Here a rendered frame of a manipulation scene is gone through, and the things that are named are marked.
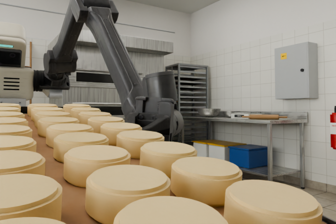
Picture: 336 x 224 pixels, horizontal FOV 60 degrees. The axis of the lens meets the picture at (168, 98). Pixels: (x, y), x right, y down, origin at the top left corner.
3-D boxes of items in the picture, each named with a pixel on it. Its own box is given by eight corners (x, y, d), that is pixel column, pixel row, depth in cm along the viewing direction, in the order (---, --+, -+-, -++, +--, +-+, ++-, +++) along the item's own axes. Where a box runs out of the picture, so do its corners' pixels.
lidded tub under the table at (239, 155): (227, 164, 410) (227, 146, 411) (250, 161, 436) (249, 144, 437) (249, 169, 379) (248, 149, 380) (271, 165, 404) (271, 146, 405)
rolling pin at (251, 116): (241, 119, 384) (241, 114, 384) (242, 119, 389) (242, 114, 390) (286, 119, 356) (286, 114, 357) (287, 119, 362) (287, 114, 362)
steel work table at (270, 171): (178, 169, 493) (178, 111, 497) (211, 164, 531) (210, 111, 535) (271, 197, 332) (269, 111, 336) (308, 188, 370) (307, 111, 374)
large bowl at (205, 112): (192, 117, 487) (192, 108, 488) (210, 117, 508) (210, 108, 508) (207, 117, 454) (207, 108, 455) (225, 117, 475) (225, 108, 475)
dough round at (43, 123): (86, 133, 39) (86, 118, 39) (64, 140, 34) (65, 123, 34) (53, 129, 40) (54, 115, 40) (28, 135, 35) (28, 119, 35)
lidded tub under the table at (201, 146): (192, 156, 484) (191, 140, 485) (213, 154, 507) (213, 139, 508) (206, 159, 451) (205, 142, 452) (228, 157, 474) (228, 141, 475)
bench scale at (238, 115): (230, 118, 411) (230, 112, 412) (244, 118, 432) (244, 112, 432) (248, 119, 388) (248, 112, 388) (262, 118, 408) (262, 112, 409)
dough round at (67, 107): (93, 117, 54) (93, 106, 54) (64, 117, 52) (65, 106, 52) (87, 113, 59) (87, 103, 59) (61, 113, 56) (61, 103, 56)
